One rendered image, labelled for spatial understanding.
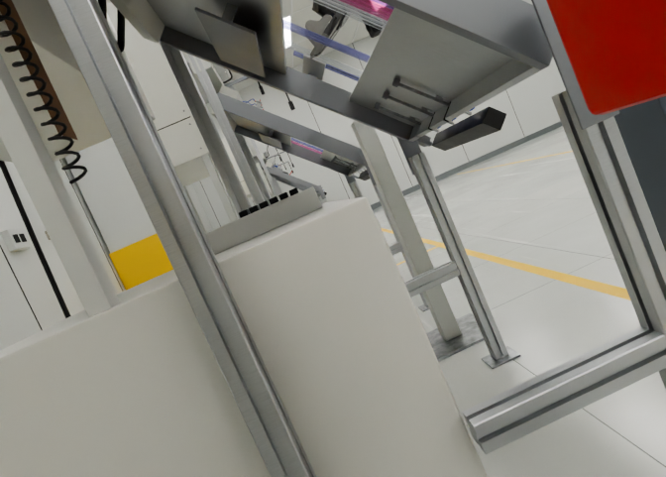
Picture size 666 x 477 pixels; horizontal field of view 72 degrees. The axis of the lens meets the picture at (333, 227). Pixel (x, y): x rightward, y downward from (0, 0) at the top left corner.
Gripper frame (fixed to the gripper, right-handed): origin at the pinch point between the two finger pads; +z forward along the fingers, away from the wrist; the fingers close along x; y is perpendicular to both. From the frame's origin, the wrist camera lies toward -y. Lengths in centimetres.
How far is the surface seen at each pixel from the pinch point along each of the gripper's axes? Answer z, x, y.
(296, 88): 5.1, -19.0, 2.0
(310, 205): 29.3, 15.0, -17.5
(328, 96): 1.9, -19.0, -6.1
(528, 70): -1, 46, -31
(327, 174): -52, -760, -32
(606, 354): 25, 52, -57
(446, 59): -3.2, 29.1, -22.2
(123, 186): 97, -285, 109
